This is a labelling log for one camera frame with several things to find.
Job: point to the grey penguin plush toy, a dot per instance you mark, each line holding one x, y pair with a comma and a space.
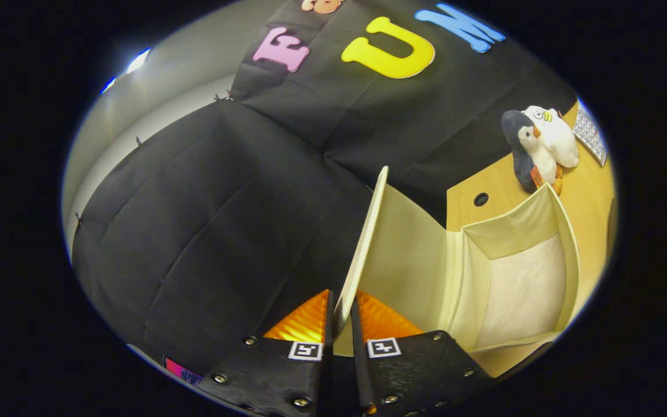
533, 153

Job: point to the pink printed object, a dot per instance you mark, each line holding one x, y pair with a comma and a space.
182, 370

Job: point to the black backdrop cloth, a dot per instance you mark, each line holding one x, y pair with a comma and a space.
194, 231

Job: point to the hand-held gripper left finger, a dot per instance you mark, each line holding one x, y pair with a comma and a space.
287, 382

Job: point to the beige fabric storage box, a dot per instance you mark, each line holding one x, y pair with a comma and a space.
409, 260

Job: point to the grey patterned white book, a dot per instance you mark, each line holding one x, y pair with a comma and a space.
591, 130

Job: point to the white duck plush toy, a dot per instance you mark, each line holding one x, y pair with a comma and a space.
559, 139

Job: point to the small ceiling light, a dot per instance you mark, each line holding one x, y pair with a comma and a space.
138, 59

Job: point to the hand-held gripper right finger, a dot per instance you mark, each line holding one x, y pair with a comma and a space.
414, 376

